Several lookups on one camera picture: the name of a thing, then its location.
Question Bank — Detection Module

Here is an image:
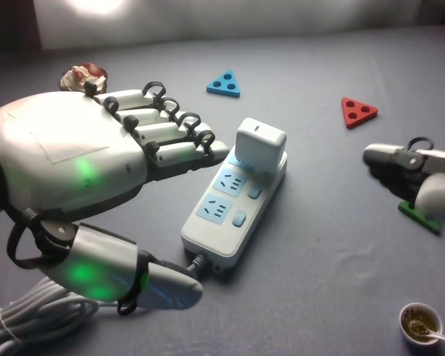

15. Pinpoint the white power strip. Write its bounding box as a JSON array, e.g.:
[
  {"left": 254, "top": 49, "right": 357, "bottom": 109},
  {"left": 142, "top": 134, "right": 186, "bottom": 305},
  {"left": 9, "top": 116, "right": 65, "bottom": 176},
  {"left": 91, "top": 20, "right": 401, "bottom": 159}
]
[{"left": 180, "top": 146, "right": 289, "bottom": 274}]

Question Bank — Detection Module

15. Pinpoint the small white spoon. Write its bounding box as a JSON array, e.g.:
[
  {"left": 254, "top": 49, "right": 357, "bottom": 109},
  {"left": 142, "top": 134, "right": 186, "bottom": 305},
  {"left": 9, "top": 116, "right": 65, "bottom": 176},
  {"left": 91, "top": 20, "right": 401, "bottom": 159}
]
[{"left": 407, "top": 319, "right": 445, "bottom": 343}]

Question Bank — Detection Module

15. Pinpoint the white cable tie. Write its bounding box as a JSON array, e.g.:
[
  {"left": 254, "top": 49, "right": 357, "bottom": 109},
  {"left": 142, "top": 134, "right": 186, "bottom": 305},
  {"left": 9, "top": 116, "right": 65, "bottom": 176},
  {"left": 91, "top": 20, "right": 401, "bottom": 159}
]
[{"left": 0, "top": 306, "right": 20, "bottom": 341}]

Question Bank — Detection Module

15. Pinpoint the red triangle block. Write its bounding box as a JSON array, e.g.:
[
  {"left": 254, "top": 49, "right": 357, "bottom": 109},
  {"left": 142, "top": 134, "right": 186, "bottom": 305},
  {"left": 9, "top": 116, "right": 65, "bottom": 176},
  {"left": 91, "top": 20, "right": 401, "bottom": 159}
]
[{"left": 340, "top": 96, "right": 379, "bottom": 130}]

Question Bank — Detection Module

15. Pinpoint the small white soup bowl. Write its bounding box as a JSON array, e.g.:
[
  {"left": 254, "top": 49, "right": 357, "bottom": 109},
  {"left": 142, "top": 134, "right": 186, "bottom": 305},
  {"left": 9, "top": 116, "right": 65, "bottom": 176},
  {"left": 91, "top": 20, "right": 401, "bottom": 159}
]
[{"left": 398, "top": 302, "right": 444, "bottom": 346}]

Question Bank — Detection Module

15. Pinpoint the green triangle block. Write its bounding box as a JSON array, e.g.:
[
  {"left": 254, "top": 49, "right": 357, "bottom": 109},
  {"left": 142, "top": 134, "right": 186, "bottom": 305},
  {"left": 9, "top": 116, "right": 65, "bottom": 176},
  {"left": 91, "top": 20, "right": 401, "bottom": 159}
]
[{"left": 398, "top": 200, "right": 443, "bottom": 235}]

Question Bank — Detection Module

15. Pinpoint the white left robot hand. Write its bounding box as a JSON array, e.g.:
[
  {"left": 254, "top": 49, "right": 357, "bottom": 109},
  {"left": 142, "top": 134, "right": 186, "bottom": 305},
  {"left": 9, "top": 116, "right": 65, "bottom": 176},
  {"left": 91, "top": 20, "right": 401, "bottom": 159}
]
[{"left": 0, "top": 80, "right": 231, "bottom": 316}]

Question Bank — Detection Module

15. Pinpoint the grey table cloth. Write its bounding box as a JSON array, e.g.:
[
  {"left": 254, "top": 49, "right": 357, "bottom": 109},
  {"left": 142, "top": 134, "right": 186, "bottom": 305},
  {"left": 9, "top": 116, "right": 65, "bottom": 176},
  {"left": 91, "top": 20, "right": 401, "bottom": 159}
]
[{"left": 0, "top": 25, "right": 445, "bottom": 356}]

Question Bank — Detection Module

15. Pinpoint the toy cupcake with cream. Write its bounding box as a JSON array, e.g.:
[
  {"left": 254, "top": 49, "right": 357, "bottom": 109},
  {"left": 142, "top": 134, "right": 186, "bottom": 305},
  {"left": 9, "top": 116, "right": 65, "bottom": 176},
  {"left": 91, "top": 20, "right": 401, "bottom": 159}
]
[{"left": 58, "top": 62, "right": 109, "bottom": 93}]

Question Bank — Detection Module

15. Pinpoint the white backdrop board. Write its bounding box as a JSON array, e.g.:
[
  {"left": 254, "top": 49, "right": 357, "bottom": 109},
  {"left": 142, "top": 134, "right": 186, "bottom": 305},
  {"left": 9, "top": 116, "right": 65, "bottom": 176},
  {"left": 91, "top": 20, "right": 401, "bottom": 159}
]
[{"left": 33, "top": 0, "right": 445, "bottom": 51}]

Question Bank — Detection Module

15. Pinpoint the white charger adapter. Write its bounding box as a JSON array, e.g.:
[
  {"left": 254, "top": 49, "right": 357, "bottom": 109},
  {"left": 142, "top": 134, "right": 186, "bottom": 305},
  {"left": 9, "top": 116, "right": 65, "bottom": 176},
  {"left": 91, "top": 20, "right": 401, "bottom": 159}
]
[{"left": 235, "top": 117, "right": 288, "bottom": 175}]

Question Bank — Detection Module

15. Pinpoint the grey power strip cord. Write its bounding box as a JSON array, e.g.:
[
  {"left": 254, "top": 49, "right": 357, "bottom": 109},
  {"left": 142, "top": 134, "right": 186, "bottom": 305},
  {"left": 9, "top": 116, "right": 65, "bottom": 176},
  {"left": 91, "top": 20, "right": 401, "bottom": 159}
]
[{"left": 0, "top": 251, "right": 208, "bottom": 356}]

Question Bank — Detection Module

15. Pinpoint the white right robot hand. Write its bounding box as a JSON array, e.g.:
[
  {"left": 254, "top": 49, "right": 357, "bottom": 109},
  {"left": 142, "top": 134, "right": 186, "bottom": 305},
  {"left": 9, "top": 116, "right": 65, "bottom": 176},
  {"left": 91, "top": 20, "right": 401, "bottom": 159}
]
[{"left": 362, "top": 136, "right": 445, "bottom": 227}]

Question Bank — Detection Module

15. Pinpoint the blue triangle block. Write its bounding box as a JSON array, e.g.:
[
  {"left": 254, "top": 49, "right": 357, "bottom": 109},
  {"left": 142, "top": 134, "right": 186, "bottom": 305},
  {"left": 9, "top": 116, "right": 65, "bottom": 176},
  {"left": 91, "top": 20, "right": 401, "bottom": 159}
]
[{"left": 205, "top": 69, "right": 242, "bottom": 99}]

